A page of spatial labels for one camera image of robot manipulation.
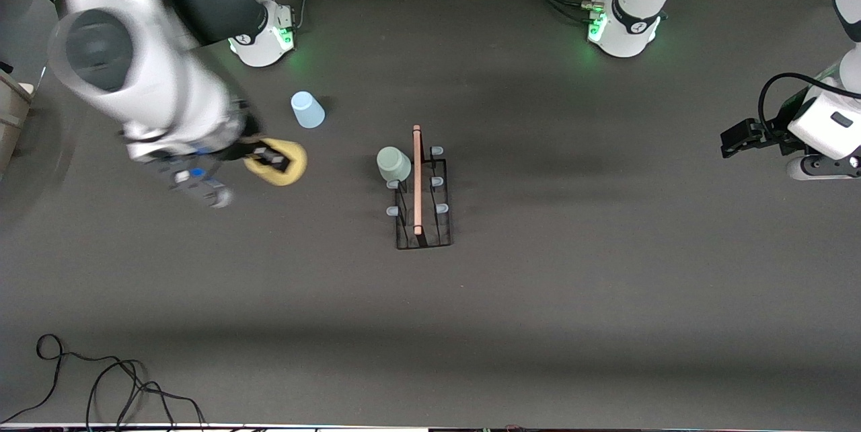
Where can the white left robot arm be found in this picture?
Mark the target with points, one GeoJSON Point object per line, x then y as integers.
{"type": "Point", "coordinates": [635, 15]}

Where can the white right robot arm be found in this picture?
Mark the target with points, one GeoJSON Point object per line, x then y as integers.
{"type": "Point", "coordinates": [155, 82]}

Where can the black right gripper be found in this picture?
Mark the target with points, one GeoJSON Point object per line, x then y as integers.
{"type": "Point", "coordinates": [247, 142]}

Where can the pale green plastic cup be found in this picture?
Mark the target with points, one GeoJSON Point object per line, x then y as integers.
{"type": "Point", "coordinates": [393, 163]}

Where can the yellow plastic cup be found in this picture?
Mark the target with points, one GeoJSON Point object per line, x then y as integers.
{"type": "Point", "coordinates": [292, 173]}

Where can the light blue plastic cup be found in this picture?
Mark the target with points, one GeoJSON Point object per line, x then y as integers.
{"type": "Point", "coordinates": [308, 111]}

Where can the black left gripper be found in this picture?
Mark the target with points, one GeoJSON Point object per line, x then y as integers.
{"type": "Point", "coordinates": [771, 134]}

